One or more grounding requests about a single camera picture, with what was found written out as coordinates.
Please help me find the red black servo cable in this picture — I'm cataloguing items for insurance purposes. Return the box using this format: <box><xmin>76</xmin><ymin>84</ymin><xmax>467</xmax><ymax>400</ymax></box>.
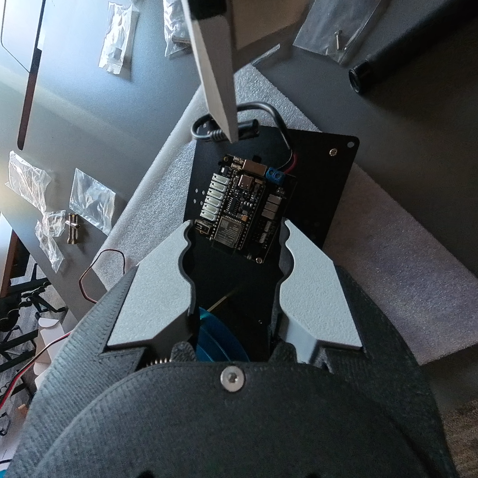
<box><xmin>79</xmin><ymin>249</ymin><xmax>128</xmax><ymax>304</ymax></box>

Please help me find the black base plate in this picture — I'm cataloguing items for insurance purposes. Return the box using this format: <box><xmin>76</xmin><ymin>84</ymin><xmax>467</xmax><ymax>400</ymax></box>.
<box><xmin>183</xmin><ymin>125</ymin><xmax>360</xmax><ymax>363</ymax></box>

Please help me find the flat clear plastic bag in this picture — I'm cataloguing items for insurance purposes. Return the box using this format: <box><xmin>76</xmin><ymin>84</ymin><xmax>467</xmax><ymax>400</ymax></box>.
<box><xmin>70</xmin><ymin>168</ymin><xmax>117</xmax><ymax>234</ymax></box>

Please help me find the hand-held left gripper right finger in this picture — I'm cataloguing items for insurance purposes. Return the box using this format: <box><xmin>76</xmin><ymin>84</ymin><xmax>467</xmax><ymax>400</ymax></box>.
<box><xmin>277</xmin><ymin>219</ymin><xmax>363</xmax><ymax>365</ymax></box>

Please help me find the white foam sheet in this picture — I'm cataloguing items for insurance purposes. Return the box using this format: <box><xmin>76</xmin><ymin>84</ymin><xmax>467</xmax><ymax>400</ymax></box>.
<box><xmin>91</xmin><ymin>63</ymin><xmax>478</xmax><ymax>366</ymax></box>

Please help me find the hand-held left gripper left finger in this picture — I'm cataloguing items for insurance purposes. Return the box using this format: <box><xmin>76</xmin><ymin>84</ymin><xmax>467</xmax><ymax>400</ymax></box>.
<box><xmin>106</xmin><ymin>220</ymin><xmax>197</xmax><ymax>351</ymax></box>

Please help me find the black circuit board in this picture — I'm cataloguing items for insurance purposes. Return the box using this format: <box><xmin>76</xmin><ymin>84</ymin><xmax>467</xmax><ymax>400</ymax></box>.
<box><xmin>195</xmin><ymin>152</ymin><xmax>297</xmax><ymax>264</ymax></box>

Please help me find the red white servo cable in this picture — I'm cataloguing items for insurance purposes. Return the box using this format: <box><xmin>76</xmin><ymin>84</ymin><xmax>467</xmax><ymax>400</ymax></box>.
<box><xmin>0</xmin><ymin>329</ymin><xmax>73</xmax><ymax>411</ymax></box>

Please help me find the clear bag with silver screws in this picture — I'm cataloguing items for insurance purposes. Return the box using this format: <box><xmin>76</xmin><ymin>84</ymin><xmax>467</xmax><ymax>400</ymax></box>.
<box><xmin>293</xmin><ymin>0</ymin><xmax>385</xmax><ymax>65</ymax></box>

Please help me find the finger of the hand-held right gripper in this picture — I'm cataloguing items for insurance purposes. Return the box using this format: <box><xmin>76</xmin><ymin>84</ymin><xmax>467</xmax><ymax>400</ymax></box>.
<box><xmin>179</xmin><ymin>0</ymin><xmax>240</xmax><ymax>145</ymax></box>
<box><xmin>230</xmin><ymin>0</ymin><xmax>314</xmax><ymax>52</ymax></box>

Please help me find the grey desk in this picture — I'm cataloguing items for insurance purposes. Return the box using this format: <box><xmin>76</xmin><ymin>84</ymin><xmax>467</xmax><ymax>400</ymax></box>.
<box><xmin>0</xmin><ymin>0</ymin><xmax>478</xmax><ymax>411</ymax></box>

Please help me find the small clear parts bag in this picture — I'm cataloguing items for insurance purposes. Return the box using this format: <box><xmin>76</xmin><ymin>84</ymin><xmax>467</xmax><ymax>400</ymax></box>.
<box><xmin>99</xmin><ymin>0</ymin><xmax>140</xmax><ymax>77</ymax></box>
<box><xmin>164</xmin><ymin>0</ymin><xmax>195</xmax><ymax>57</ymax></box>

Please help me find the metal cross wrench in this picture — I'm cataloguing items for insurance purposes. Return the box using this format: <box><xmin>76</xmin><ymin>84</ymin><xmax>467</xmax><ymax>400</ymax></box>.
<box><xmin>65</xmin><ymin>213</ymin><xmax>83</xmax><ymax>245</ymax></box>

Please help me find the black screwdriver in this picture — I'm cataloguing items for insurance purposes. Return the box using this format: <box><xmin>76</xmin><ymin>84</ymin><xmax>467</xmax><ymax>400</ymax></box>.
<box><xmin>348</xmin><ymin>22</ymin><xmax>478</xmax><ymax>96</ymax></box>

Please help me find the black power cable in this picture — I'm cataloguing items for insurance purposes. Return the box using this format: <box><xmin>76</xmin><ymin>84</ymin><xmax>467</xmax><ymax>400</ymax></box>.
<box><xmin>191</xmin><ymin>103</ymin><xmax>299</xmax><ymax>174</ymax></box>

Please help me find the crumpled clear plastic bag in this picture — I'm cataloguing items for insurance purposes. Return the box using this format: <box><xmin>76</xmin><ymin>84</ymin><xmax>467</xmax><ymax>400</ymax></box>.
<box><xmin>7</xmin><ymin>150</ymin><xmax>52</xmax><ymax>210</ymax></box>

